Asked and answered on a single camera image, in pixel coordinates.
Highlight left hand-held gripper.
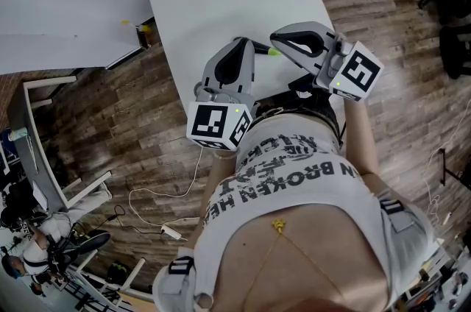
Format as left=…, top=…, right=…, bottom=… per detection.
left=186, top=37, right=261, bottom=152

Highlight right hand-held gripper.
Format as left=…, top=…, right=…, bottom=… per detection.
left=269, top=21, right=384, bottom=102

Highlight person's left forearm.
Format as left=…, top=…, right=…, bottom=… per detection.
left=200, top=152, right=238, bottom=230

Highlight person's right forearm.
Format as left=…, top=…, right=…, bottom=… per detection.
left=343, top=96, right=382, bottom=180

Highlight dark denim shorts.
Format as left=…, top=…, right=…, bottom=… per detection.
left=253, top=80, right=347, bottom=152

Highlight white printed shirt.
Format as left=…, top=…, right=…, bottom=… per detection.
left=191, top=111, right=391, bottom=308

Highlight black office chair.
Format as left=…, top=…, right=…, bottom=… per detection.
left=417, top=0, right=471, bottom=80

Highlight black metal stand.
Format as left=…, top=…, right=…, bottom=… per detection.
left=438, top=147, right=471, bottom=191

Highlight black and green bag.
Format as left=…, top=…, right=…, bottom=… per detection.
left=106, top=260, right=130, bottom=284

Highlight gold necklace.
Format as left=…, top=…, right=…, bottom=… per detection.
left=242, top=216, right=354, bottom=304

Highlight white cable with charger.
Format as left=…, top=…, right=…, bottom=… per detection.
left=127, top=146, right=204, bottom=242

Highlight thin white cable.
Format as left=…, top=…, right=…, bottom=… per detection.
left=421, top=126, right=465, bottom=227

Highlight black cable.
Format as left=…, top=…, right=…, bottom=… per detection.
left=105, top=205, right=165, bottom=235

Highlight white metal frame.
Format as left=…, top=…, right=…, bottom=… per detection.
left=7, top=74, right=113, bottom=213

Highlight white shelf frame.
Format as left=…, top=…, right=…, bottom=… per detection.
left=60, top=258, right=157, bottom=312

